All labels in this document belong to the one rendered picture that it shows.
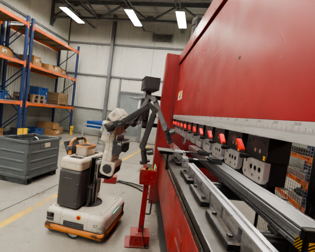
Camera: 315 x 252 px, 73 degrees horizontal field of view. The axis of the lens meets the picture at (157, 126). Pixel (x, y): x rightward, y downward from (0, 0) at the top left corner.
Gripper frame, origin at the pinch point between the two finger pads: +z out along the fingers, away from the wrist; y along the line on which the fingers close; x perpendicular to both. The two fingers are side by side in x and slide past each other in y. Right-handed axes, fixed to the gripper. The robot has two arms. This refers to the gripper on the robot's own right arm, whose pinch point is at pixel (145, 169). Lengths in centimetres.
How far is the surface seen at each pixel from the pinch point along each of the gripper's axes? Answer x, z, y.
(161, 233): 16, 80, 9
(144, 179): -4.7, 8.2, -2.7
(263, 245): -146, -8, 35
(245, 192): -86, 0, 60
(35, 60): 582, -280, -323
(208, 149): -85, -31, 39
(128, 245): -2, 75, -27
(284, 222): -124, -1, 58
